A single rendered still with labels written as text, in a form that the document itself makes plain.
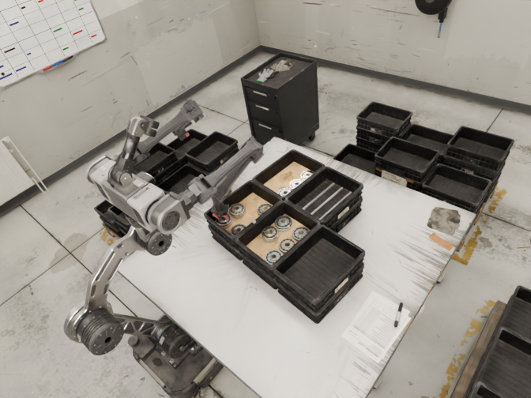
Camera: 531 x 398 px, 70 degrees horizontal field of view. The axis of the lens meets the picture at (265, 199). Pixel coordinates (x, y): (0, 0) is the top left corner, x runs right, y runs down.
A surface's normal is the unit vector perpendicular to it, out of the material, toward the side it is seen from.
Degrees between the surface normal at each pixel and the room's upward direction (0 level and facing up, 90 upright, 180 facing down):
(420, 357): 0
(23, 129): 90
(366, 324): 0
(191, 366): 0
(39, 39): 90
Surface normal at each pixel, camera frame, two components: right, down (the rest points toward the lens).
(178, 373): -0.13, -0.71
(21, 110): 0.76, 0.38
